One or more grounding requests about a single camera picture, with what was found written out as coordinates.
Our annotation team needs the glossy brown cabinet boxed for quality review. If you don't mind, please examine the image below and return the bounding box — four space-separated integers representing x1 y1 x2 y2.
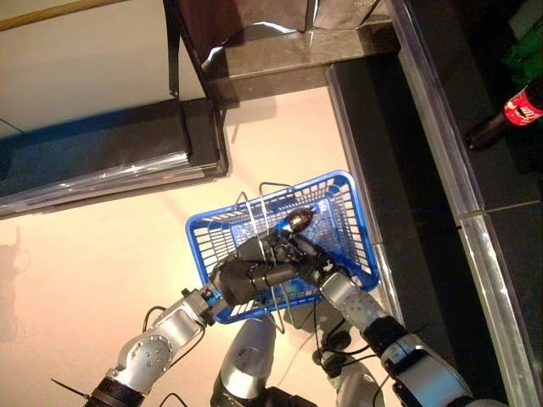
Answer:
173 0 402 109

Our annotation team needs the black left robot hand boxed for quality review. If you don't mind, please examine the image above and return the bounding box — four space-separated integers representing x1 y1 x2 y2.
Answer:
210 235 303 307

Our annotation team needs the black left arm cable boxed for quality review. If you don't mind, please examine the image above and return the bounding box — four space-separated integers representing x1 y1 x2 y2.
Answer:
142 304 207 374

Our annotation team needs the clear plastic container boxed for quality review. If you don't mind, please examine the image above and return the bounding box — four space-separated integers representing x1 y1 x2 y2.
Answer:
386 0 485 220

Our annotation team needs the black base shelf board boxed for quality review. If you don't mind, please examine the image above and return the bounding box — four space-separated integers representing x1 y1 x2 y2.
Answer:
325 53 517 407

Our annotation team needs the clear plastic price rail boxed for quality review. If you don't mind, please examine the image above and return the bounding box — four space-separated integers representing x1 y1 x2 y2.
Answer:
326 67 406 330
456 210 543 407

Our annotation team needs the blue plastic shopping basket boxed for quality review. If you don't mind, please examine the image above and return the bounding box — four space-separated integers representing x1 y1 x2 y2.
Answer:
185 169 381 326

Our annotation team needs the blue label cola bottle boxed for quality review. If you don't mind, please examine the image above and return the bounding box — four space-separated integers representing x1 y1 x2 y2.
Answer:
274 207 318 242

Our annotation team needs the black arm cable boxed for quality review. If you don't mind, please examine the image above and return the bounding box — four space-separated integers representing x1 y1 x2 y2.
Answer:
311 292 385 381
142 304 207 374

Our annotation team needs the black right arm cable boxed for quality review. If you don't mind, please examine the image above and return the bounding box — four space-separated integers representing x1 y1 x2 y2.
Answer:
311 292 385 381

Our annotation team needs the red label cola bottle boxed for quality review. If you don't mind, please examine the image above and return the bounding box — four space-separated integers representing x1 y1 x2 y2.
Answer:
463 78 543 153

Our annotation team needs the green soda bottle yellow cap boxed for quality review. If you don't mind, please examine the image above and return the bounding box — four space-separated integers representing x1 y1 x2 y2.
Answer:
512 23 543 56
501 48 538 86

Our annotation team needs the black metal bracket strip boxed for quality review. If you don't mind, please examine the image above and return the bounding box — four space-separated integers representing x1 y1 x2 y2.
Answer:
162 0 182 98

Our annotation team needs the silver right robot leg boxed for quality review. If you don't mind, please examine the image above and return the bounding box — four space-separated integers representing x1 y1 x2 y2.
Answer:
312 328 387 407

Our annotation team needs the black robot waist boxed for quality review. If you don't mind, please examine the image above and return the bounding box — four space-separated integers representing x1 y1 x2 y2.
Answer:
210 383 319 407

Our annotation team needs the tan wooden trim strip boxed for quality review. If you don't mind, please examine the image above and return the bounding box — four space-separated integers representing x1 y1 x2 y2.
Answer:
0 0 128 33

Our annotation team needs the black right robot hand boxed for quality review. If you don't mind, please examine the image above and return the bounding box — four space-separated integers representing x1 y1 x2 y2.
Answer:
274 231 354 290

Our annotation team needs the black drinks shelf board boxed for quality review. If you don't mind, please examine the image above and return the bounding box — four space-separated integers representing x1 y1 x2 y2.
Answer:
406 0 543 407

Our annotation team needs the black low shelf unit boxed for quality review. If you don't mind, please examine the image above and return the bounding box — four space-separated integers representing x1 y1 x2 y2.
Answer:
0 98 233 220

